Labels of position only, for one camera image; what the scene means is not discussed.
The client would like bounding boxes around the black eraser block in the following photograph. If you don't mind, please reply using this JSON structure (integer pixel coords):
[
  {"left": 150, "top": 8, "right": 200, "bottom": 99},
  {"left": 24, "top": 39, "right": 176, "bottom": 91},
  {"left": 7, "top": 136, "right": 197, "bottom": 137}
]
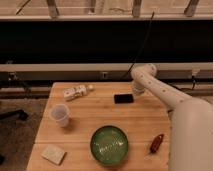
[{"left": 114, "top": 94, "right": 134, "bottom": 104}]

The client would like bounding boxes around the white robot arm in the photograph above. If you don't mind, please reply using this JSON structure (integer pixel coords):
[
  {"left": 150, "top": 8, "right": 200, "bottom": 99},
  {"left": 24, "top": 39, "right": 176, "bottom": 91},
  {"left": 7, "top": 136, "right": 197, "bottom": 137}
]
[{"left": 131, "top": 64, "right": 213, "bottom": 171}]

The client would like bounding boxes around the clear plastic cup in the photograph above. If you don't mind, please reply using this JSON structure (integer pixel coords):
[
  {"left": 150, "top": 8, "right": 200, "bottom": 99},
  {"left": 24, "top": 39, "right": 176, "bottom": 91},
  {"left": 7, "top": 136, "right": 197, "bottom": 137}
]
[{"left": 49, "top": 104, "right": 70, "bottom": 127}]

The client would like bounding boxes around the green glass bowl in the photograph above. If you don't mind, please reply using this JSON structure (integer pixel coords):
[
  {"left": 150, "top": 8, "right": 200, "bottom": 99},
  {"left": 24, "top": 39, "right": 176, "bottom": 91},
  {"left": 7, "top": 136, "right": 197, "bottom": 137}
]
[{"left": 90, "top": 125, "right": 129, "bottom": 167}]

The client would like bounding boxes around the white sponge block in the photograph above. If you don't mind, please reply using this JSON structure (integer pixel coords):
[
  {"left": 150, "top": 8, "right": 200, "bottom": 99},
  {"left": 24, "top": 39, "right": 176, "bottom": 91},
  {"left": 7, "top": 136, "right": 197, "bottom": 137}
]
[{"left": 41, "top": 145, "right": 66, "bottom": 165}]

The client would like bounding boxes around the black chair base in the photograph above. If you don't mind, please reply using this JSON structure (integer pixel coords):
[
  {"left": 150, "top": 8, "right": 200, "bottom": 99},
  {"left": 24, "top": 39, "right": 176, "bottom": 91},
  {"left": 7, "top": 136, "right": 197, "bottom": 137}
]
[{"left": 0, "top": 110, "right": 28, "bottom": 121}]

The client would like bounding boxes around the white wall outlet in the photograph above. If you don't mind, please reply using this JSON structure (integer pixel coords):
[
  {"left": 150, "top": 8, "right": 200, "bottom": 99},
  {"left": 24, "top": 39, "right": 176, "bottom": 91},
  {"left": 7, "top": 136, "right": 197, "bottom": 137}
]
[{"left": 101, "top": 72, "right": 108, "bottom": 80}]

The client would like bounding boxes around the black hanging cable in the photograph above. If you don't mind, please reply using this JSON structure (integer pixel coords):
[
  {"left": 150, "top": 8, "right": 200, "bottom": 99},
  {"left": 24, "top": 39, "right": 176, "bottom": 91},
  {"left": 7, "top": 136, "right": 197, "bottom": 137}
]
[{"left": 119, "top": 11, "right": 156, "bottom": 82}]

